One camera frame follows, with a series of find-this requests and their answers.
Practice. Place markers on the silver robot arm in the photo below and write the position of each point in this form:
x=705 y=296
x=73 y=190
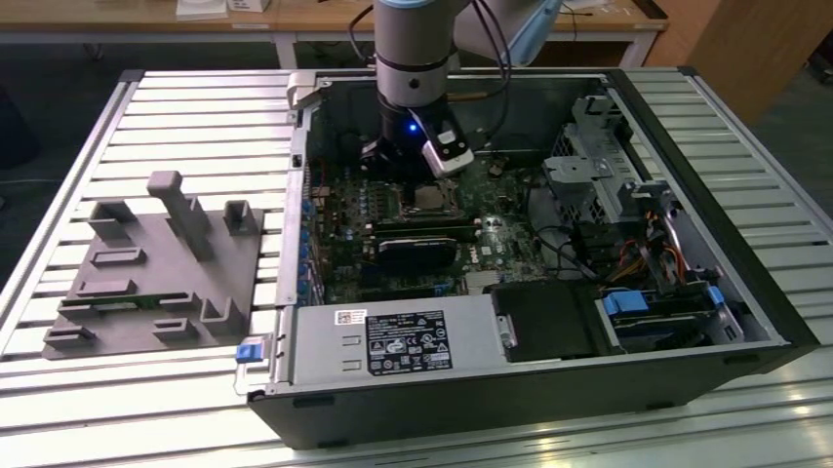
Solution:
x=413 y=49

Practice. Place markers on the grey metal disk cage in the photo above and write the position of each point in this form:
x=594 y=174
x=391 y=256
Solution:
x=579 y=170

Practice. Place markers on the round coin battery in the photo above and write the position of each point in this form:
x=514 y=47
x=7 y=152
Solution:
x=497 y=168

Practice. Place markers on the wooden cabinet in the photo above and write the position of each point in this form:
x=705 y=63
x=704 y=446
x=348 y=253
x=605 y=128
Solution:
x=748 y=49

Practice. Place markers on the black graphics card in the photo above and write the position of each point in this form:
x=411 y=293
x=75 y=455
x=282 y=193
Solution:
x=417 y=253

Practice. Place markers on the blue disk carrier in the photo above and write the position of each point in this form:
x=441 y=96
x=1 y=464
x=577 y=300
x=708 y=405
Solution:
x=625 y=302

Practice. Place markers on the black PC case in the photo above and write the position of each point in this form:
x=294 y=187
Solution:
x=455 y=414

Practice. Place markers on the silver power supply unit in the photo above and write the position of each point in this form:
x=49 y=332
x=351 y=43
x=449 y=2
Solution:
x=326 y=341

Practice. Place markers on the green RAM stick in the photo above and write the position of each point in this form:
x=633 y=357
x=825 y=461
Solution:
x=146 y=303

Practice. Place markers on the silver CPU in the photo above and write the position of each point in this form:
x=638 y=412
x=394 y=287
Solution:
x=431 y=197

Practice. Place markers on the silver chipset heatsink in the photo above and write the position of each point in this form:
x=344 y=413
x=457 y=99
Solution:
x=482 y=282

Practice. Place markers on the grey parts rack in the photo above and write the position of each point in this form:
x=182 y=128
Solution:
x=163 y=273

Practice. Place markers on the wooden desk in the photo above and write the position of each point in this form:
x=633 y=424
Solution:
x=98 y=19

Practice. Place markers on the blue case latch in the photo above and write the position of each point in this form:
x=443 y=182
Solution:
x=250 y=353

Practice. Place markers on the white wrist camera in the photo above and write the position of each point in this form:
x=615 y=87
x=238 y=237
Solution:
x=449 y=161

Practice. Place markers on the green motherboard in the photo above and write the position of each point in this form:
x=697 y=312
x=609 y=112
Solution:
x=507 y=244

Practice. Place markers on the black plastic shroud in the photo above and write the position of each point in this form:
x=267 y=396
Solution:
x=546 y=322

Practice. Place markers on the black RAM stick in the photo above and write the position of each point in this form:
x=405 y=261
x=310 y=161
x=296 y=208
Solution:
x=426 y=233
x=423 y=224

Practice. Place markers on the white printed box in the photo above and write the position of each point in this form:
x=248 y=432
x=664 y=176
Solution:
x=248 y=5

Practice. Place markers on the blue plastic tab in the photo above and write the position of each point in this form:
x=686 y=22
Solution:
x=714 y=297

